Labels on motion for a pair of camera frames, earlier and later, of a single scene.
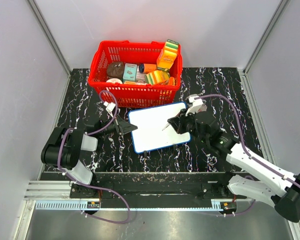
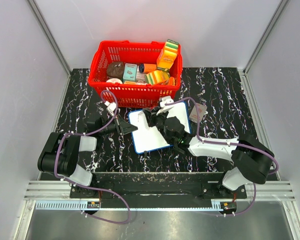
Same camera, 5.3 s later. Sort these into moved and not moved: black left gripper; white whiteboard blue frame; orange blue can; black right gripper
Moved: black right gripper
Not moved: white whiteboard blue frame; orange blue can; black left gripper
